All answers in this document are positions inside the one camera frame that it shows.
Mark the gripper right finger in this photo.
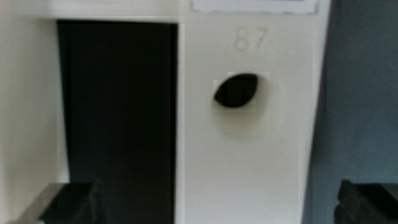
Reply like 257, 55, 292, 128
333, 180, 398, 224

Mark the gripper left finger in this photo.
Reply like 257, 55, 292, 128
22, 182, 108, 224

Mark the white chair back frame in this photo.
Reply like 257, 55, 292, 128
0, 0, 330, 224

